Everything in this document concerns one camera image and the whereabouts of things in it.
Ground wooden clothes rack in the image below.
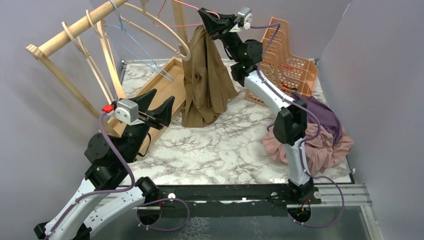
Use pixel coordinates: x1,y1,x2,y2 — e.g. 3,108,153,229
25,0,191,157

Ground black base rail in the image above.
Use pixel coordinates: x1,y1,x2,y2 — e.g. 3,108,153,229
135,183,322,218

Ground purple garment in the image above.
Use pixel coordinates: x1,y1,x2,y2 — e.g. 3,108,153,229
291,92,343,143

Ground peach plastic file organizer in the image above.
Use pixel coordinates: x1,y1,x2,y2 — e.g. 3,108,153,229
260,17,318,97

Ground brown skirt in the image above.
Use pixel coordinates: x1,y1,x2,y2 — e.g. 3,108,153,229
181,25,238,128

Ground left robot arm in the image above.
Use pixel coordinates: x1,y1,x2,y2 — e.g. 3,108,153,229
34,89,175,240

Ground pink skirt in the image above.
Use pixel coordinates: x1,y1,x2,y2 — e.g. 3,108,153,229
261,126,355,176

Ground wooden hanger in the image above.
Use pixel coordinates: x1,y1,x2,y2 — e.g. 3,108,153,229
122,0,192,62
61,21,113,104
85,9,127,99

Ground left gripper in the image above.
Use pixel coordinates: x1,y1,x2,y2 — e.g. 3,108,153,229
122,89,177,163

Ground blue wire hanger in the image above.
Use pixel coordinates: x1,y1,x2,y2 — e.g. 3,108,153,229
105,0,174,82

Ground pink wire hanger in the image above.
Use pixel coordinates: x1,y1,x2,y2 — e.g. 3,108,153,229
152,0,221,29

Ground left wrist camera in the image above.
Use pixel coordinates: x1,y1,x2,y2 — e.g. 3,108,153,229
101,98,143,126

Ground wooden hanger right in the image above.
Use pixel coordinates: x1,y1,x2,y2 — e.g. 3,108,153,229
122,0,192,62

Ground wooden hanger leftmost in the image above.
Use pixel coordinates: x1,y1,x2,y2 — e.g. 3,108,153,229
61,21,113,104

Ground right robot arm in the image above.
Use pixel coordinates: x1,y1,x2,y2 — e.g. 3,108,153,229
197,7,318,204

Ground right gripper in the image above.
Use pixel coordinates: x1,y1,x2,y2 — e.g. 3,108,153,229
197,8,242,64

